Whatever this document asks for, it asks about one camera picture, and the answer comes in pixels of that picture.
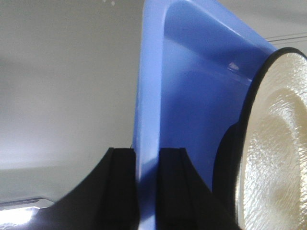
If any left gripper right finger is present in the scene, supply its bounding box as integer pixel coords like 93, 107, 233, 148
156, 148, 239, 230

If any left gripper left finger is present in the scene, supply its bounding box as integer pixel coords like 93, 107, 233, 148
26, 148, 139, 230

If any beige plate with black rim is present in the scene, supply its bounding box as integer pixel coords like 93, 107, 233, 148
213, 47, 307, 230

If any blue plastic tray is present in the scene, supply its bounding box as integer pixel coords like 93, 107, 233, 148
132, 0, 276, 230

